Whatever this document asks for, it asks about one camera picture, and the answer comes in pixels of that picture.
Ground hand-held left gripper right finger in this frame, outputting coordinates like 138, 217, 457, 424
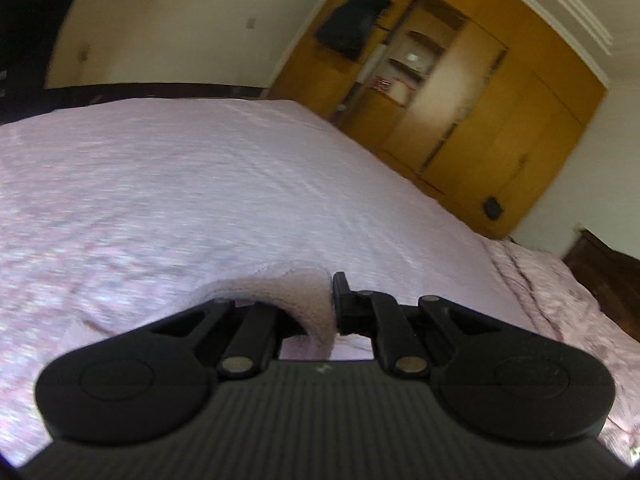
332, 272, 502, 380

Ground bed with pink floral sheet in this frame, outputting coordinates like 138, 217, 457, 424
0, 98, 640, 466

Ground black hanging garment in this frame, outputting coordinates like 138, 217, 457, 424
313, 0, 392, 63

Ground pink fluffy small garment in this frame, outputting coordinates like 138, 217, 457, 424
192, 267, 337, 362

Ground dark and red hanging clothes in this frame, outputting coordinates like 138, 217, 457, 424
0, 0, 123, 126

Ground pink quilt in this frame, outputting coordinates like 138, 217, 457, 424
480, 238, 640, 441

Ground dark wooden headboard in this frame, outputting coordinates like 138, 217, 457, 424
562, 227, 640, 333

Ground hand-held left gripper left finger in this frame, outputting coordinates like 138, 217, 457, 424
149, 298, 307, 380

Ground wooden wardrobe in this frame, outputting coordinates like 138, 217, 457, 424
267, 0, 608, 241

